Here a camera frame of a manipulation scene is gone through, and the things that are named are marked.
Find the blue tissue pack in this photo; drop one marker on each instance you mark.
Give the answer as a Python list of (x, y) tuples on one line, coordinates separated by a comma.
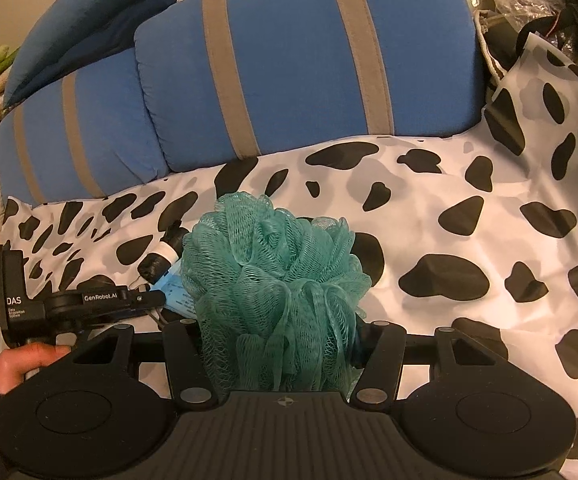
[(177, 299)]

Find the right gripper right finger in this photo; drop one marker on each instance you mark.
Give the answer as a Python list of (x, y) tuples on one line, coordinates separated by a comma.
[(378, 351)]

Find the cow print blanket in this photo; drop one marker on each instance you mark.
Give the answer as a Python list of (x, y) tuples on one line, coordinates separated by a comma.
[(478, 230)]

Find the black roll with white band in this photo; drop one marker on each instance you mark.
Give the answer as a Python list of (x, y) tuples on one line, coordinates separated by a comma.
[(167, 252)]

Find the person left hand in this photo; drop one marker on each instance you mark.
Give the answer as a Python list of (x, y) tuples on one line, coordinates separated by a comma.
[(16, 363)]

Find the blue striped cushion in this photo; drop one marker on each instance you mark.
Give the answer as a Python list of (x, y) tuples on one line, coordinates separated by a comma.
[(227, 79), (86, 135)]

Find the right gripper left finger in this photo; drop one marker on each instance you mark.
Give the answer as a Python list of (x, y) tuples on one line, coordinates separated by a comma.
[(189, 382)]

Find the teal mesh bath loofah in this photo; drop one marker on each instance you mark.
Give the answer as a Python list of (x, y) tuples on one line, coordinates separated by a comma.
[(276, 297)]

